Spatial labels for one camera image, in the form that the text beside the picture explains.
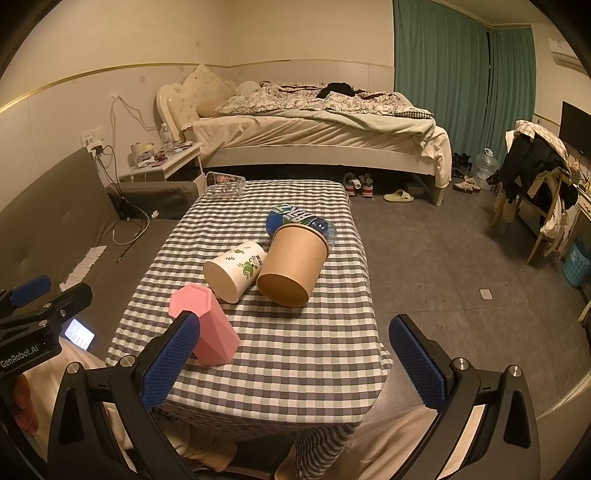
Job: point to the black garment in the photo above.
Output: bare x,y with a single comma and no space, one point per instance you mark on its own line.
337,89

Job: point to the brown paper cup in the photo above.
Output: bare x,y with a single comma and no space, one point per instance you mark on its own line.
295,261

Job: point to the lit smartphone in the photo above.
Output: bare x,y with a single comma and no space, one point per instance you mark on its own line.
80,335

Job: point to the pair of grey sneakers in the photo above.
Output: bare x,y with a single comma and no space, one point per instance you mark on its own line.
359,184

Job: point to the white cup with green print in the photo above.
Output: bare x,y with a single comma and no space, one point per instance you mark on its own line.
231,272

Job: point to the narrow green curtain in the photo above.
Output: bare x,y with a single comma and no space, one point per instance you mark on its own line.
510,92

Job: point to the white round pillow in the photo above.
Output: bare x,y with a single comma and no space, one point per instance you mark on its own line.
248,87

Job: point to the pink faceted cup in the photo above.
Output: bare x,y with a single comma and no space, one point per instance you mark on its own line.
217,332

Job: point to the white paper tissues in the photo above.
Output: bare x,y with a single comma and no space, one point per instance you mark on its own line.
85,265

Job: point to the cream bed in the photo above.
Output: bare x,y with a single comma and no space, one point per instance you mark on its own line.
300,138

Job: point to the wide green curtain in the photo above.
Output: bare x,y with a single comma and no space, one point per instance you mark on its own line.
438,78

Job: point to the pile of clothes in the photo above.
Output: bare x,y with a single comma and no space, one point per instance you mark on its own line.
531,157

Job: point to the wooden chair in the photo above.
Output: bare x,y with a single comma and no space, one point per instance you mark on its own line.
549,217

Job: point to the pile of small toiletries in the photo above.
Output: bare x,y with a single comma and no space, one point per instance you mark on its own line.
150,154

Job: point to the dark shoes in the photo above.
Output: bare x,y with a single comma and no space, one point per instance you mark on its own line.
460,161

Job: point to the cream tufted headboard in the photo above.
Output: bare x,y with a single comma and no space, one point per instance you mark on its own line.
168,108

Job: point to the light green blanket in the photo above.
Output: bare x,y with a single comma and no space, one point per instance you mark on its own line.
360,122

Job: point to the black television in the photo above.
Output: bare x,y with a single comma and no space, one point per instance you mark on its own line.
575,127

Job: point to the wall socket with charger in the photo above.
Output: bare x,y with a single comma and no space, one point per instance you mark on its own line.
92,143

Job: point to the white shoes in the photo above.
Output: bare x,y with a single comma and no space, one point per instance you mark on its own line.
467,184

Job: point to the blue label water bottle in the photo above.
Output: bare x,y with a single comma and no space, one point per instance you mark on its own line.
287,213

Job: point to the white nightstand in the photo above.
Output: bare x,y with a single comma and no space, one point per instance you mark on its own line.
178,161

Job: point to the person's left hand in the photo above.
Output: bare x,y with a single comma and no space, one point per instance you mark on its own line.
27,406

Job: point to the floral duvet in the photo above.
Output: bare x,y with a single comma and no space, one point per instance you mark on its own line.
277,99

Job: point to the grey checkered tablecloth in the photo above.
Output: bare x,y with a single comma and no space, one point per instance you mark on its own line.
300,364

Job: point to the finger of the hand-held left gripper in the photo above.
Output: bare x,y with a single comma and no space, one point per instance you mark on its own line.
74,297
30,288

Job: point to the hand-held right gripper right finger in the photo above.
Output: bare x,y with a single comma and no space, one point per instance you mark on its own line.
415,364

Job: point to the clear plastic container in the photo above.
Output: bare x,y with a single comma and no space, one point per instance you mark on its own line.
226,187

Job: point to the white air conditioner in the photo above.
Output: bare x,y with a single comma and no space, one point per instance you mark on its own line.
565,53

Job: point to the white paper scrap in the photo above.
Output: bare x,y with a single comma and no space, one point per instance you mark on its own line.
486,294

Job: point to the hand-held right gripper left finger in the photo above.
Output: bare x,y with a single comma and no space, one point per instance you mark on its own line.
170,362

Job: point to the blue laundry basket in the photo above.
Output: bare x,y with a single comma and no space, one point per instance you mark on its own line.
577,265

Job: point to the grey sofa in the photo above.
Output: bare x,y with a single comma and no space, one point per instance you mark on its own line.
41,217

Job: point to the cream ruffled pillow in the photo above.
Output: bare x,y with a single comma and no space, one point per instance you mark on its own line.
205,92

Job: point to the large clear water jug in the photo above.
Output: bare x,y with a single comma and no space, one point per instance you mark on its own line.
485,168

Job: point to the light green slipper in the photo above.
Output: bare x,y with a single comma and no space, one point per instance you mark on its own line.
398,196

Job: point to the person's light trousers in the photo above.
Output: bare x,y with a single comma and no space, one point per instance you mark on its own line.
383,441

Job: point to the clear water bottle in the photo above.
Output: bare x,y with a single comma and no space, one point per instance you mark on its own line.
167,141

